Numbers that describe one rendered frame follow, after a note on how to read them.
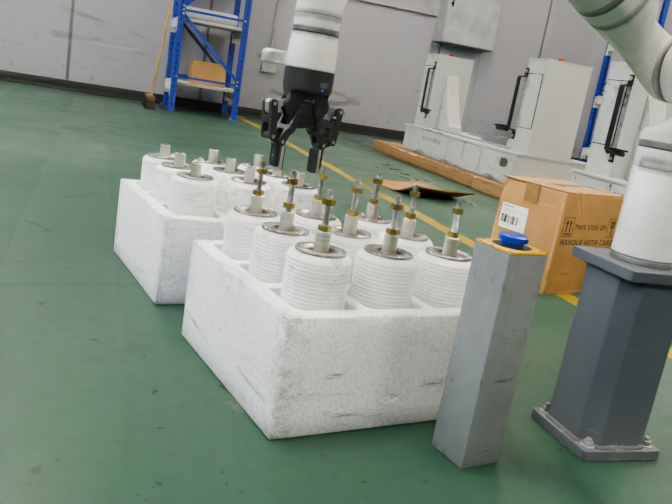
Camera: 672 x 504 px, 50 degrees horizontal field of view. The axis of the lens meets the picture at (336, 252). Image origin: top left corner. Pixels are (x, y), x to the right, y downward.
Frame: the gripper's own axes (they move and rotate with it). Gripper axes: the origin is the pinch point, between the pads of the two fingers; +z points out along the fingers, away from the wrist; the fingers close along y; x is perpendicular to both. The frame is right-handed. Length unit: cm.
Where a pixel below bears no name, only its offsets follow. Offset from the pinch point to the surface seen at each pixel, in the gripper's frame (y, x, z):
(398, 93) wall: 470, 470, -12
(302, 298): -5.9, -14.3, 16.6
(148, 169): 6, 63, 13
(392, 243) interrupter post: 9.2, -14.6, 8.8
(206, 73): 260, 499, -1
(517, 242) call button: 13.2, -33.4, 3.4
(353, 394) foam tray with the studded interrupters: 1.6, -20.1, 29.7
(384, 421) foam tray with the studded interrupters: 8.0, -21.1, 34.7
